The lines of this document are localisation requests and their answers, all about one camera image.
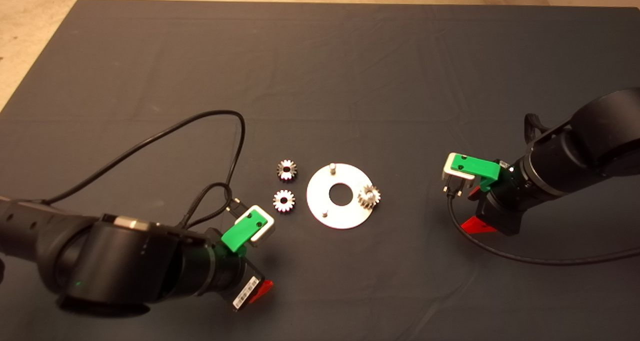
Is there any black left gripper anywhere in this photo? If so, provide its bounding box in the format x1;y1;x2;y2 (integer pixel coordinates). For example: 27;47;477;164
212;246;274;312

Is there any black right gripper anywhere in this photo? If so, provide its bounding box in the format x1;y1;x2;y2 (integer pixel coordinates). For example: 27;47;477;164
460;161;523;237

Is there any small steel planetary gear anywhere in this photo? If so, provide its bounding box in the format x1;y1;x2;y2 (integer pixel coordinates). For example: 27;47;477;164
276;159;299;181
273;189;296;213

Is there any dark gear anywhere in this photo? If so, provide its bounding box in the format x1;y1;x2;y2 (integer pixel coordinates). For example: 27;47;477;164
357;184;382;211

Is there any round metal carrier plate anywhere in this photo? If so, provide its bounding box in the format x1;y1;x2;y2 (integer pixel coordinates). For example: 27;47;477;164
306;163;376;230

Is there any dark grey table cloth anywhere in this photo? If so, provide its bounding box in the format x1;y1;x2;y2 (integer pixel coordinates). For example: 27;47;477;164
0;0;640;341

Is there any green right camera mount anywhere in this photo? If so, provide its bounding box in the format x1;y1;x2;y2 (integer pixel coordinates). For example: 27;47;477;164
450;154;501;193

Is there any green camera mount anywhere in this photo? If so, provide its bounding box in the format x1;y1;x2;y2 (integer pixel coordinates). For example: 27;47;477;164
221;208;266;257
450;154;501;193

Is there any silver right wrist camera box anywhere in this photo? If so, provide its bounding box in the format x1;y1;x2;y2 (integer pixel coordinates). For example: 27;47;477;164
442;152;476;193

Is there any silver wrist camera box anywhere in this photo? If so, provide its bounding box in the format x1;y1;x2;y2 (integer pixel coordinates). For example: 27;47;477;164
235;204;276;248
442;152;476;193

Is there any green left camera mount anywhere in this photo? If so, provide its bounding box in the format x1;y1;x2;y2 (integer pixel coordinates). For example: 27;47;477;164
221;208;266;257

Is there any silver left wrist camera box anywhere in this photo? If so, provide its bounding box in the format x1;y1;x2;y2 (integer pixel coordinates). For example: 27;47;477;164
235;204;276;248

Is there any braided black left gripper cable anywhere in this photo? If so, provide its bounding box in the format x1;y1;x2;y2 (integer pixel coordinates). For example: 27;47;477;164
177;182;235;230

